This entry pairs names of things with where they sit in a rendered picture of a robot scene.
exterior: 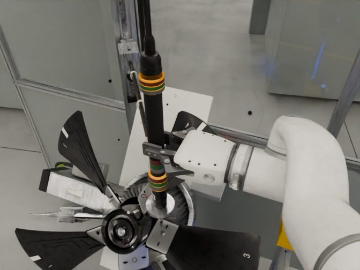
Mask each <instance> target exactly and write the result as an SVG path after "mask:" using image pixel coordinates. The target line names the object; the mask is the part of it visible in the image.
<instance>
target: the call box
mask: <svg viewBox="0 0 360 270"><path fill-rule="evenodd" d="M276 245H277V246H280V247H283V248H286V249H289V250H292V251H294V250H293V248H292V247H291V245H290V243H289V241H288V239H287V237H286V234H285V232H284V228H283V222H282V214H281V220H280V226H279V232H278V236H277V241H276Z"/></svg>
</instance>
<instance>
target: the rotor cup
mask: <svg viewBox="0 0 360 270"><path fill-rule="evenodd" d="M137 209H138V210H139V211H138V212H136V213H134V212H133V211H135V210H137ZM157 220H158V219H157V218H154V217H152V216H150V215H148V216H146V213H145V214H143V213H142V210H141V208H140V205H139V201H138V196H135V197H132V198H129V199H127V200H126V201H125V202H123V203H122V204H121V206H120V207H119V208H117V209H115V210H113V211H111V212H109V213H108V214H107V215H106V217H105V218H104V220H103V222H102V226H101V235H102V239H103V241H104V243H105V245H106V246H107V247H108V248H109V249H110V250H111V251H112V252H114V253H117V254H129V253H132V252H134V251H135V250H136V249H138V248H139V247H140V246H142V245H144V244H146V241H147V239H148V237H149V235H150V233H151V231H152V229H153V228H154V226H155V224H156V222H157ZM119 228H124V230H125V234H124V235H123V236H120V235H119V234H118V229H119ZM147 234H148V235H147ZM146 235H147V237H146V238H145V239H144V240H143V237H144V236H146Z"/></svg>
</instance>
